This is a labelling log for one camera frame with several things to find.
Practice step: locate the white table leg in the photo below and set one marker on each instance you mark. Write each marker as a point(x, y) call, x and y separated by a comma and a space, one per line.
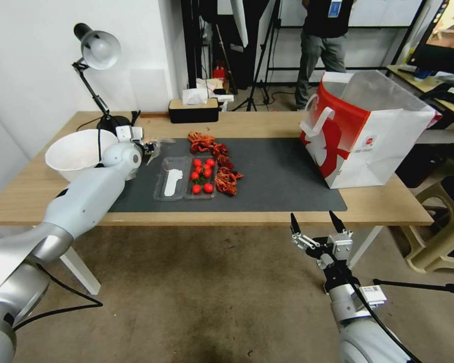
point(79, 272)
point(365, 245)

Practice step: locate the black tripod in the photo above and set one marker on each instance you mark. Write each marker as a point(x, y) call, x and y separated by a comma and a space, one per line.
point(263, 56)

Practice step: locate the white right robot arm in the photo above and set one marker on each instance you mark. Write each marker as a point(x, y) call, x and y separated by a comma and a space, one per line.
point(357, 325)

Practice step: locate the black wood-lidded tissue box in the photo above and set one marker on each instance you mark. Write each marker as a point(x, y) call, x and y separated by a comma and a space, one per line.
point(193, 112)

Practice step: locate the beige plastic stool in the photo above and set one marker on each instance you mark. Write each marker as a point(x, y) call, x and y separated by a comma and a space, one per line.
point(439, 234)

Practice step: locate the black monitor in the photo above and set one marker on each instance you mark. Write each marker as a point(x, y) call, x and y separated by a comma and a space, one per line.
point(444, 34)

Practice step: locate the crumpled clear plastic wrapper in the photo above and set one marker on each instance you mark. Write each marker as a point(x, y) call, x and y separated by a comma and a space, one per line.
point(162, 143)

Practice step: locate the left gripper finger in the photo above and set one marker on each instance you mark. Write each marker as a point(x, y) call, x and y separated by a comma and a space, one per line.
point(149, 150)
point(150, 143)

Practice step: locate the red white delivery bag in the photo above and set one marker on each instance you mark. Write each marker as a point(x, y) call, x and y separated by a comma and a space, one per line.
point(367, 151)

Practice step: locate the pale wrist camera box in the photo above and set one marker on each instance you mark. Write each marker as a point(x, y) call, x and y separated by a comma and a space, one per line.
point(341, 245)

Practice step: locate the black metal rack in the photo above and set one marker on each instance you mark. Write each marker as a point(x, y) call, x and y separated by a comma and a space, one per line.
point(196, 41)

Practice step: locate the background desk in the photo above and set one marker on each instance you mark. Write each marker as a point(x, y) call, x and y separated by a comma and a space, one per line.
point(427, 85)

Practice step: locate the red cooked crayfish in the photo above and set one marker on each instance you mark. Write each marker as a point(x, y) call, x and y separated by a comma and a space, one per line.
point(220, 149)
point(200, 141)
point(226, 162)
point(229, 180)

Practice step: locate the white cardboard box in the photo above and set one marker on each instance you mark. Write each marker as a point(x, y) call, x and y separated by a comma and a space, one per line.
point(213, 90)

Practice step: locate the black rod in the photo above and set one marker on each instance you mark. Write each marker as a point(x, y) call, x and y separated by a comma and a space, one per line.
point(423, 286)

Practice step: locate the dark grey table mat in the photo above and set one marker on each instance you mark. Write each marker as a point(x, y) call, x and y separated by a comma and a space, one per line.
point(272, 177)

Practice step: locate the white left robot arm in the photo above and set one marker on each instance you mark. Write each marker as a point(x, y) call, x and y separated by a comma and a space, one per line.
point(79, 196)

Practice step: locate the person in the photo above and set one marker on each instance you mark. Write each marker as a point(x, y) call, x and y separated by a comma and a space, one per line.
point(323, 49)

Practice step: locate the red box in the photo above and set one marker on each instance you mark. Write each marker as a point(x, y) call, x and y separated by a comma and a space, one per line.
point(219, 72)

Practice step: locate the clear disposable takeout box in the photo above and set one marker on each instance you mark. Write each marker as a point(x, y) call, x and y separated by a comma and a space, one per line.
point(174, 177)

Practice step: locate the white sticker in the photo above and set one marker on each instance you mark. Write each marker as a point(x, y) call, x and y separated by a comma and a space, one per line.
point(172, 183)

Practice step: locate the white tissue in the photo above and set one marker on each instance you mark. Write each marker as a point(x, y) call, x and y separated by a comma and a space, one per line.
point(195, 96)

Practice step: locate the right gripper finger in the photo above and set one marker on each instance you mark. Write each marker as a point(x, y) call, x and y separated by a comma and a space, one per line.
point(338, 225)
point(304, 240)

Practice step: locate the white bowl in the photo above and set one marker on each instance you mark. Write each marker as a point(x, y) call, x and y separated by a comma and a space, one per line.
point(77, 153)

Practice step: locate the black desk lamp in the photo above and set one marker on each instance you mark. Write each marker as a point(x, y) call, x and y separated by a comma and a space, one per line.
point(98, 47)

